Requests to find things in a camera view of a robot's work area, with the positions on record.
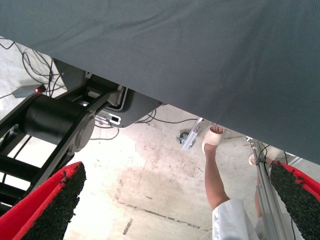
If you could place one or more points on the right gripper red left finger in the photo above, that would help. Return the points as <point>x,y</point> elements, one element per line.
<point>37,215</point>

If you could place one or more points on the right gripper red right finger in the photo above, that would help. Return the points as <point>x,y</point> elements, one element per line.
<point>297,200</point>

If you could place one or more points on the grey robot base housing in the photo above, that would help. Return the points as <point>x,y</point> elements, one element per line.
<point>142,107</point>

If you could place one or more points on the aluminium stand pole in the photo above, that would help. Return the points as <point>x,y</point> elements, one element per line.
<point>267,202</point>

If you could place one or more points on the beige sandal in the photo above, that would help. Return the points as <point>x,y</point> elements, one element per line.
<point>211,138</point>
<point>251,159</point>

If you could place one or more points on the white trousers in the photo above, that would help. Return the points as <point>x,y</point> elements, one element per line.
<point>230,221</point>

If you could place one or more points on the bare person leg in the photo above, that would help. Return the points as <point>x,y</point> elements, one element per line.
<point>215,177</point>

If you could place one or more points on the black robot torso linkage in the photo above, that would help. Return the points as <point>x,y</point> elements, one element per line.
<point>50,120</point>

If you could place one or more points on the grey power adapter box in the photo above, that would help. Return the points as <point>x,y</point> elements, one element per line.
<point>23,91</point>

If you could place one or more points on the grey caster wheel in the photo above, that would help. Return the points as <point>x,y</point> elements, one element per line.
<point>181,139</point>

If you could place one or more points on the dark grey table cloth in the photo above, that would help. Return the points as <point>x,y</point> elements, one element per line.
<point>175,50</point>

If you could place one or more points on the aluminium table leg bracket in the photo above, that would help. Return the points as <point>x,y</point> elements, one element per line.
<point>192,135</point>

